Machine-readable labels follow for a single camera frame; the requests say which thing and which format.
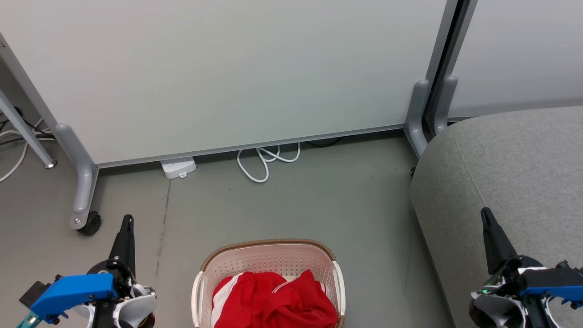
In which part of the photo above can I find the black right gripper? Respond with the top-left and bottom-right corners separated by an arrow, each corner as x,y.
478,207 -> 545,297

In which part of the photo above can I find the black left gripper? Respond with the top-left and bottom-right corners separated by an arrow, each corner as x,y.
86,215 -> 138,301

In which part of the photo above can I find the red and white garment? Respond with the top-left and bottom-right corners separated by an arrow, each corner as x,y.
211,269 -> 339,328

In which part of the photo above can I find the grey fabric sofa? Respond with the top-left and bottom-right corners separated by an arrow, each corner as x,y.
409,106 -> 583,328

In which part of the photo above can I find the black caster wheel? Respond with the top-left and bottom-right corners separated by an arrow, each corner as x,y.
77,211 -> 102,236

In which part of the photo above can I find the grey partition leg with caster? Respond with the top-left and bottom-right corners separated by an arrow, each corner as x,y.
54,123 -> 100,230

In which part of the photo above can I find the white power strip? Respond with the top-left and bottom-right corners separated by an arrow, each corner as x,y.
160,157 -> 197,179

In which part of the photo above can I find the white perforated laundry basket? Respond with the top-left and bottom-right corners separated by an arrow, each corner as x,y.
191,238 -> 346,328

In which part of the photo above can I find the grey metal table leg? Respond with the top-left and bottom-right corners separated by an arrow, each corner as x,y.
0,89 -> 58,169

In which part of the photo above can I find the narrow white partition panel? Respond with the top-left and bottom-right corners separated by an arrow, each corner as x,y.
449,0 -> 583,121

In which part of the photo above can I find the large white partition panel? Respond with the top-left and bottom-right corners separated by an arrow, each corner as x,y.
0,0 -> 458,169

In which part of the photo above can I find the white floor cable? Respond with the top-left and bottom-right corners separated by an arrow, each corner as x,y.
0,119 -> 56,183

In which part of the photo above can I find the black floor cable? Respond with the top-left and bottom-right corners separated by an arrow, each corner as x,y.
0,107 -> 56,147

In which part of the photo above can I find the looped white power cable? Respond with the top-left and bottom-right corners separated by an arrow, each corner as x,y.
236,143 -> 302,184

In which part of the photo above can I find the black cable under partition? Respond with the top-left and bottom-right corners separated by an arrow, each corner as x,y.
304,136 -> 348,148

